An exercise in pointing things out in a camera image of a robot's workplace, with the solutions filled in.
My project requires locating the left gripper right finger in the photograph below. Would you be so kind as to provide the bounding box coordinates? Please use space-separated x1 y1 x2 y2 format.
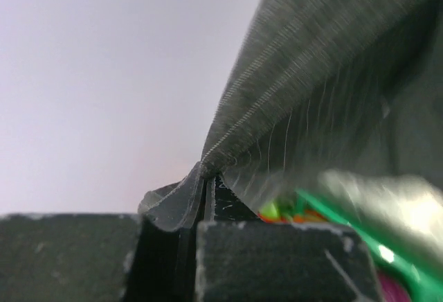
195 172 383 302

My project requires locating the purple onion toy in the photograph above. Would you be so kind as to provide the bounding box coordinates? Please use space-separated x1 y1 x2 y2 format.
377 270 411 302

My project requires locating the green plastic basket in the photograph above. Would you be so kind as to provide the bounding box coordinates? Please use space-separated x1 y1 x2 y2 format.
297 189 442 301

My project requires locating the black pinstriped shirt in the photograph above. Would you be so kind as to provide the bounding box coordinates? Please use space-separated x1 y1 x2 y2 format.
199 0 443 213

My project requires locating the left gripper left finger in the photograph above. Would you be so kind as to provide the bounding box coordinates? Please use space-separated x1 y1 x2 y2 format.
0 161 208 302

